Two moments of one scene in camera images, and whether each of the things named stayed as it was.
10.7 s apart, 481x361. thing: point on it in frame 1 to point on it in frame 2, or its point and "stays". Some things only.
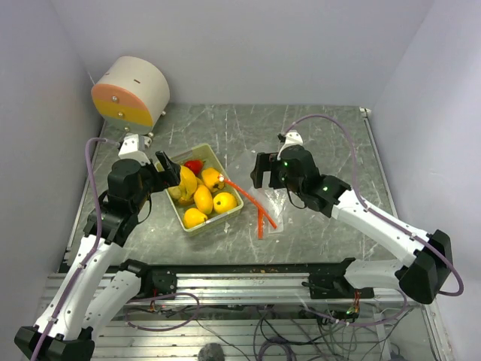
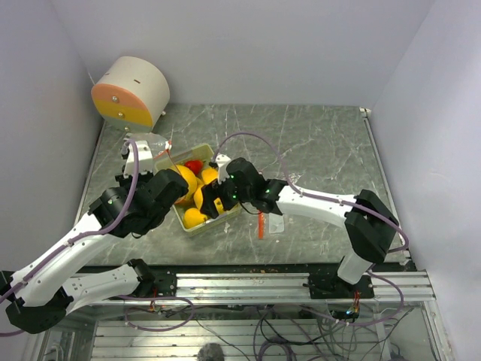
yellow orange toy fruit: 193,218 stays
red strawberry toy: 195,165 stays
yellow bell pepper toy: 213,180 stays
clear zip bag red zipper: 270,204 to 158,145
